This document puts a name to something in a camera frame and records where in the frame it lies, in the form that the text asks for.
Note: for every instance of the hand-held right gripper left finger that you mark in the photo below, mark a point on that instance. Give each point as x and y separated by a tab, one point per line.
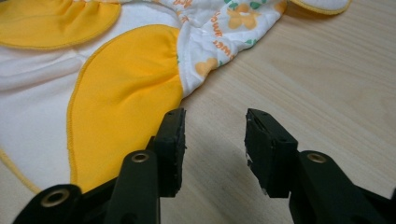
169	155

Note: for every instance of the yellow and white cloth diaper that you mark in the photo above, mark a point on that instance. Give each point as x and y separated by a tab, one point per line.
124	93

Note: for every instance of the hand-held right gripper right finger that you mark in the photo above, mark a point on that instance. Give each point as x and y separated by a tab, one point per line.
267	155

